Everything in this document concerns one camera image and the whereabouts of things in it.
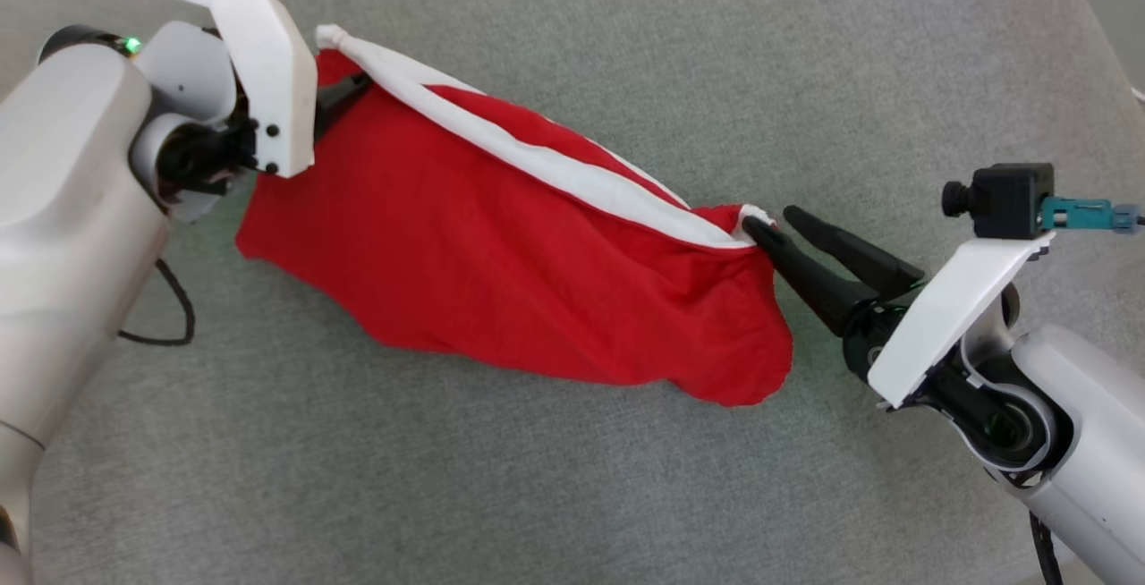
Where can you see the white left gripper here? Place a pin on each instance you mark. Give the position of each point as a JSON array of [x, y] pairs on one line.
[[268, 75]]

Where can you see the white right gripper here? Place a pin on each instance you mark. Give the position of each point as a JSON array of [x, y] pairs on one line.
[[948, 317]]

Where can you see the red shorts with white band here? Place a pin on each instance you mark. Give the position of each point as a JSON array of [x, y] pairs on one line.
[[465, 254]]

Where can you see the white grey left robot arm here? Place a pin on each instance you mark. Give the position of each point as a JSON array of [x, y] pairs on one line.
[[63, 209]]

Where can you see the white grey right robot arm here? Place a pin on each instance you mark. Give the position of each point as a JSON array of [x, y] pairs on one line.
[[1091, 442]]

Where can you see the grey fabric sofa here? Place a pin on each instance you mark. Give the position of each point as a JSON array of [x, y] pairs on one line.
[[572, 495]]

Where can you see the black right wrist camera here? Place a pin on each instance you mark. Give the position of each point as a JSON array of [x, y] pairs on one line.
[[1011, 200]]

